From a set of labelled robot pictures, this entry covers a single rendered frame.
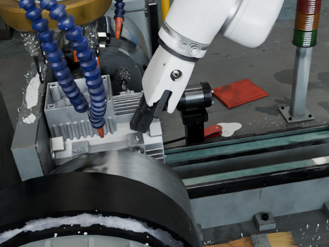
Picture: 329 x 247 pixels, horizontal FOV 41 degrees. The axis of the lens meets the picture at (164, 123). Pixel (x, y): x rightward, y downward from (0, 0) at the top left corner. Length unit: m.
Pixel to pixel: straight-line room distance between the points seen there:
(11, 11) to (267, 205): 0.64
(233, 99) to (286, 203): 0.49
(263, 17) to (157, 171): 0.28
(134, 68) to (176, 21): 0.37
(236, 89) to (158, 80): 0.76
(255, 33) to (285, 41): 1.11
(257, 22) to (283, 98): 0.76
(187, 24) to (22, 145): 0.32
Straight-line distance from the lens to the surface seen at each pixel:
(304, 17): 1.19
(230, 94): 1.42
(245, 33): 0.68
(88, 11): 0.68
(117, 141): 0.81
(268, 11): 0.69
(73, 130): 0.81
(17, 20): 0.70
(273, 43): 1.77
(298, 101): 1.31
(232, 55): 1.68
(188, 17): 0.68
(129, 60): 1.03
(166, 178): 0.63
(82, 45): 0.53
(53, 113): 0.79
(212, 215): 0.97
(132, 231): 0.27
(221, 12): 0.68
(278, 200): 1.00
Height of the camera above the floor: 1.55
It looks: 35 degrees down
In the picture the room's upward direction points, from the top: 5 degrees counter-clockwise
